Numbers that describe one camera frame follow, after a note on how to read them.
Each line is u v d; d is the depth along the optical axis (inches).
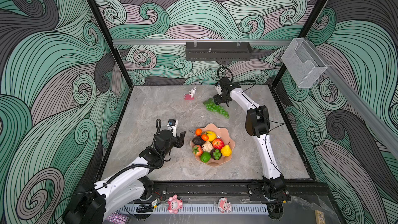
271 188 25.1
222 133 35.5
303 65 30.6
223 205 26.4
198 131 34.1
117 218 25.3
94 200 15.5
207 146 31.9
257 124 25.5
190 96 43.8
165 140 23.9
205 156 30.5
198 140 32.2
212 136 33.0
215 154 30.7
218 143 32.8
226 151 31.3
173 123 27.6
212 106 40.6
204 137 32.3
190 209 27.5
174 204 26.4
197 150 30.7
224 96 33.3
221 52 37.4
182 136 28.7
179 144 29.0
